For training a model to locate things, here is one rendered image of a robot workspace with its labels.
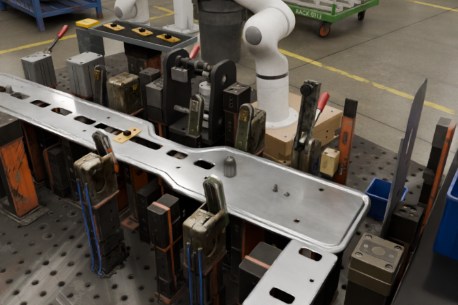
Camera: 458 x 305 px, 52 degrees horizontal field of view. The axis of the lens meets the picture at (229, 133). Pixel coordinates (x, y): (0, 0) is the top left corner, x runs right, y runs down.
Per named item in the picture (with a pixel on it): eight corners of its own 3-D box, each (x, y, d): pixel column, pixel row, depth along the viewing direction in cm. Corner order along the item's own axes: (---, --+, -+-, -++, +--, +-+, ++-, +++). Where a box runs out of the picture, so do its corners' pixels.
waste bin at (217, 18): (182, 58, 458) (178, -19, 421) (224, 46, 488) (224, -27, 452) (215, 73, 425) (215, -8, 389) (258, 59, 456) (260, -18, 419)
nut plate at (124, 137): (121, 143, 127) (120, 139, 127) (111, 139, 129) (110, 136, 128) (142, 131, 133) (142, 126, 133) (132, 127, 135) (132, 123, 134)
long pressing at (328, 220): (-55, 95, 156) (-57, 91, 156) (5, 73, 173) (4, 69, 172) (339, 261, 92) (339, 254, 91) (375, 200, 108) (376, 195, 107)
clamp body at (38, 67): (35, 145, 184) (13, 58, 166) (58, 133, 192) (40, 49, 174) (51, 152, 180) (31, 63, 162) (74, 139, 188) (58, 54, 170)
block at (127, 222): (120, 224, 144) (108, 143, 129) (148, 201, 153) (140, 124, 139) (133, 231, 141) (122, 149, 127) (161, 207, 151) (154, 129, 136)
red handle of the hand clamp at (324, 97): (293, 139, 116) (318, 88, 121) (294, 143, 118) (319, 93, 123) (309, 144, 114) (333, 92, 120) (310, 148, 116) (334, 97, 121)
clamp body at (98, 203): (82, 268, 128) (60, 163, 111) (114, 242, 137) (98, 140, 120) (107, 282, 124) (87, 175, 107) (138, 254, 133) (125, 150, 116)
